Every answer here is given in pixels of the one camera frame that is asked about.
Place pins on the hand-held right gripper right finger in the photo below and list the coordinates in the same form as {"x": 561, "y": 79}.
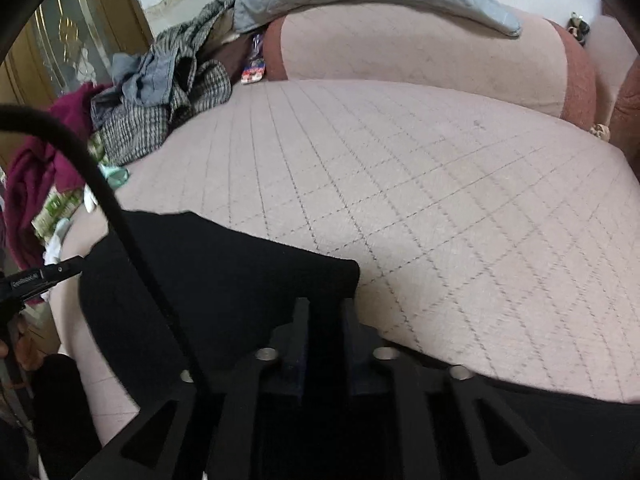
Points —
{"x": 360, "y": 370}

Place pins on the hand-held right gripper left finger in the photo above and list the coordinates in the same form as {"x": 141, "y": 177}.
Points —
{"x": 294, "y": 372}

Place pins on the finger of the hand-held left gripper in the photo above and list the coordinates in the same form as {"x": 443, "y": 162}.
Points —
{"x": 62, "y": 269}

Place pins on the black pants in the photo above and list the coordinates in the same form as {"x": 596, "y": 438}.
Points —
{"x": 225, "y": 285}

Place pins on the person's left hand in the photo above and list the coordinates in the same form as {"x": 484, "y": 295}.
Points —
{"x": 21, "y": 345}

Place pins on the green white patterned cloth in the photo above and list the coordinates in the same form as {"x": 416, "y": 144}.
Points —
{"x": 55, "y": 207}

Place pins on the maroon fleece garment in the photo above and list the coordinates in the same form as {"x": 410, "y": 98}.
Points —
{"x": 35, "y": 170}

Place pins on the white glove with green cuff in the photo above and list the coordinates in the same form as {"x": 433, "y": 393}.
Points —
{"x": 115, "y": 175}

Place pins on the houndstooth coat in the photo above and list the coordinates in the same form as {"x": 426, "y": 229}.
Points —
{"x": 135, "y": 130}

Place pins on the pink quilted sofa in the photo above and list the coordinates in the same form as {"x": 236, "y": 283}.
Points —
{"x": 400, "y": 185}

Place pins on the blue denim garment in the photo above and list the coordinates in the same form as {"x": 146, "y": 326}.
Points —
{"x": 145, "y": 77}

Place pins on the wooden door with stained glass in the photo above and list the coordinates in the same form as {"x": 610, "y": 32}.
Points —
{"x": 60, "y": 45}

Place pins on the dark brown cloth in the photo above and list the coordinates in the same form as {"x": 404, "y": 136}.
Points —
{"x": 232, "y": 60}

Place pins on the red blue snack packet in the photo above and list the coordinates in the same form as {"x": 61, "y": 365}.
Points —
{"x": 252, "y": 70}

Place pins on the long pink sofa back cushion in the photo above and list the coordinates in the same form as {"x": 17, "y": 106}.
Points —
{"x": 400, "y": 50}

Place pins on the brown sofa armrest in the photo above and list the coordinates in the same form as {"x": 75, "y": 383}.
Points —
{"x": 630, "y": 110}

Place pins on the small pink sofa cushion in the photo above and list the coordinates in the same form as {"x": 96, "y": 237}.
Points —
{"x": 607, "y": 60}

